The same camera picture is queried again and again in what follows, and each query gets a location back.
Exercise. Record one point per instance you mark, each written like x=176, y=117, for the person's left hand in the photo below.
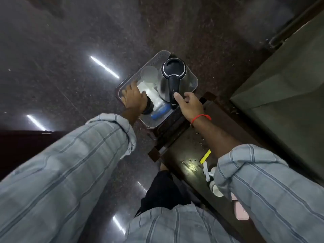
x=133, y=97

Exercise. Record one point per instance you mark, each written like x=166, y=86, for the person's right hand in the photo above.
x=192, y=107

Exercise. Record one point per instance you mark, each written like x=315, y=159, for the person's left thumb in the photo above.
x=142, y=93

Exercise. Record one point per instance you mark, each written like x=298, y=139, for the person's right thumb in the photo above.
x=179, y=98

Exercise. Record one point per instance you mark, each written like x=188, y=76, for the clear plastic tray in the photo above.
x=188, y=84

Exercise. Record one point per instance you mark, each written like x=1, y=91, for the person's right forearm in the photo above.
x=215, y=137

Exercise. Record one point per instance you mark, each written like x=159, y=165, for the person's left forearm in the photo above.
x=131, y=115

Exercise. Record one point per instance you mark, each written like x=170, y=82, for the white plastic container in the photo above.
x=151, y=94

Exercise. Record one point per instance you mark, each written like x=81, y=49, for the black round jar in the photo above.
x=149, y=105

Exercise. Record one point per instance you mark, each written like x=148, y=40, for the clear drinking glass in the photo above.
x=149, y=74

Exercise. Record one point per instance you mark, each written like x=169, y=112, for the blue pen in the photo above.
x=160, y=112

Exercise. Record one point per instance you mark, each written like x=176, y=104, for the red thread wristband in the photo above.
x=200, y=117

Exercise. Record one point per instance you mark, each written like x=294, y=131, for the dark wooden table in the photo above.
x=187, y=144

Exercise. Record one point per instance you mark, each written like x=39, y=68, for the yellow flat stick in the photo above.
x=205, y=156

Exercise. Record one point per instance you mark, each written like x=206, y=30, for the white plastic clip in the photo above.
x=206, y=172

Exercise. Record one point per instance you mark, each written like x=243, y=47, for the black trousers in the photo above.
x=162, y=189

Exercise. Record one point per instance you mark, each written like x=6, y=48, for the small white cup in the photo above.
x=217, y=190

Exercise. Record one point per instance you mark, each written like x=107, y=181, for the grey green furniture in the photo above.
x=286, y=88

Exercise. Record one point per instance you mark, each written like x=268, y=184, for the striped light blue shirt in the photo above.
x=63, y=179

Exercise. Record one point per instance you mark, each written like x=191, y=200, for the dark brown furniture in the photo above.
x=22, y=151

